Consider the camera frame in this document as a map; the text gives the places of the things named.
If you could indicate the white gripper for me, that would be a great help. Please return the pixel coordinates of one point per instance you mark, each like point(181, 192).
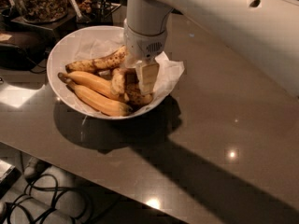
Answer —
point(142, 46)

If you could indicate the brown bruised banana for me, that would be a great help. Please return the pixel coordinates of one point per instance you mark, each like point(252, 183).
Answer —
point(122, 78)

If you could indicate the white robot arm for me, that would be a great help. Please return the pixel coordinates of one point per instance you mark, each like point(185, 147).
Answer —
point(266, 32)

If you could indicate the long spotted banana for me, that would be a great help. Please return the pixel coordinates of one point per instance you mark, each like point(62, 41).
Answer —
point(108, 62)

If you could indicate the small spotted banana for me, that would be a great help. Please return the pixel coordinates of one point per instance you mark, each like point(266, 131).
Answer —
point(136, 97)

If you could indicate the lower yellow banana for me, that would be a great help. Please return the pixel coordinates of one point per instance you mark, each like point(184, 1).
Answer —
point(99, 102)

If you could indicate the yellow banana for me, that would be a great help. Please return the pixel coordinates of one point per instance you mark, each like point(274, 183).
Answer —
point(99, 102)
point(91, 81)

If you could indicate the white bowl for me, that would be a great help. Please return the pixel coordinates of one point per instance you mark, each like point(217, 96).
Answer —
point(62, 56)

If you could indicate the upper yellow banana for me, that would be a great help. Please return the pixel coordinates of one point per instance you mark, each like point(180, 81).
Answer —
point(91, 81)

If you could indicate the white paper liner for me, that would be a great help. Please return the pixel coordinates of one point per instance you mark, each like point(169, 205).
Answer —
point(175, 68)

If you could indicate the glass jar of nuts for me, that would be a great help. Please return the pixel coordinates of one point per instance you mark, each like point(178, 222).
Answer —
point(42, 11)

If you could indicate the dark wooden tray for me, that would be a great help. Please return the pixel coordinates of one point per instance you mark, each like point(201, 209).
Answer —
point(55, 31)

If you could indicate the black device on counter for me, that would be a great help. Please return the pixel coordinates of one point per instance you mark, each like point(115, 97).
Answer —
point(18, 58)

